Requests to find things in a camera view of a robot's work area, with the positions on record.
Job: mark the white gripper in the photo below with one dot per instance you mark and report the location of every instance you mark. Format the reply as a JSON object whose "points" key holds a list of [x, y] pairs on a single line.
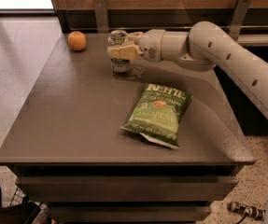
{"points": [[150, 45]]}

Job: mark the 7up soda can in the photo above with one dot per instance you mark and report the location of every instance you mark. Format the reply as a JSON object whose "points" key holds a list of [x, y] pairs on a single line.
{"points": [[119, 66]]}

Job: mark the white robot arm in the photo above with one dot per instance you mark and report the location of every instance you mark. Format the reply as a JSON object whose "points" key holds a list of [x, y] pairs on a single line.
{"points": [[202, 48]]}

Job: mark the orange fruit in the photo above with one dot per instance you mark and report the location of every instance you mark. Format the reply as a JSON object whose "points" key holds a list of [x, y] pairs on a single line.
{"points": [[77, 41]]}

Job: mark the green jalapeno chips bag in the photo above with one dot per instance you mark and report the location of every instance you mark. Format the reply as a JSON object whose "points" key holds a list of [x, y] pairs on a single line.
{"points": [[157, 114]]}

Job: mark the grey drawer cabinet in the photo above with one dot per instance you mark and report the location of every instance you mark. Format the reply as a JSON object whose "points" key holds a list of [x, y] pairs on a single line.
{"points": [[67, 147]]}

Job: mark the left metal bracket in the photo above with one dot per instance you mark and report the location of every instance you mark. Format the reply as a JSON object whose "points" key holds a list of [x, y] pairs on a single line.
{"points": [[101, 16]]}

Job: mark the metal bracket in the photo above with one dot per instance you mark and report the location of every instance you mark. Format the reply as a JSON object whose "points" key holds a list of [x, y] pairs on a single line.
{"points": [[237, 19], [101, 16]]}

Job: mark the horizontal metal rail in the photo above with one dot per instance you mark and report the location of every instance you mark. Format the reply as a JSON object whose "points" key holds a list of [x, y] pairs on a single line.
{"points": [[244, 28]]}

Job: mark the right metal bracket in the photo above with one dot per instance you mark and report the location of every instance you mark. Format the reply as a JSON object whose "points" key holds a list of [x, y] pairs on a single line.
{"points": [[237, 19]]}

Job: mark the black striped cable connector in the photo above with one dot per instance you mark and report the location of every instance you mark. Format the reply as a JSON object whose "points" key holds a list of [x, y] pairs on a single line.
{"points": [[246, 210]]}

